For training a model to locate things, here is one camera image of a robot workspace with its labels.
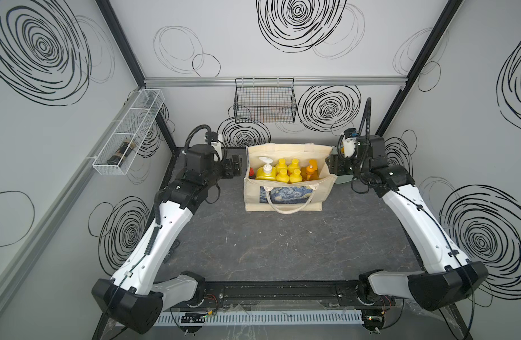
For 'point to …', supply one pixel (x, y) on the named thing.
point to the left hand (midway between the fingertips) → (232, 157)
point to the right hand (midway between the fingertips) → (337, 158)
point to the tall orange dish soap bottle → (310, 172)
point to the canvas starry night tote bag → (287, 197)
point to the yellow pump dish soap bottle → (267, 172)
